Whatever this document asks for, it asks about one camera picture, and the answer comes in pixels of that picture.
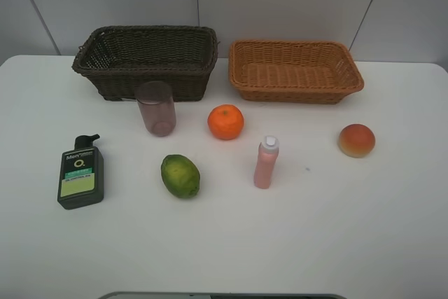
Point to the light orange wicker basket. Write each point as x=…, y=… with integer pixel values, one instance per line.
x=310, y=72

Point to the red yellow peach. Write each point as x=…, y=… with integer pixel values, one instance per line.
x=356, y=140

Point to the green lime fruit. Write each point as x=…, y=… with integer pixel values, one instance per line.
x=180, y=176

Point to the pink bottle white cap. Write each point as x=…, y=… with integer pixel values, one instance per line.
x=268, y=152

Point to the orange mandarin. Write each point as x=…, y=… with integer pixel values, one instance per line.
x=225, y=122

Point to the black green cleanser bottle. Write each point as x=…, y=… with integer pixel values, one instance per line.
x=81, y=177

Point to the translucent purple plastic cup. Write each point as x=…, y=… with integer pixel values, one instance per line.
x=156, y=105

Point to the dark brown wicker basket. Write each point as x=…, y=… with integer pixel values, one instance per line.
x=118, y=59

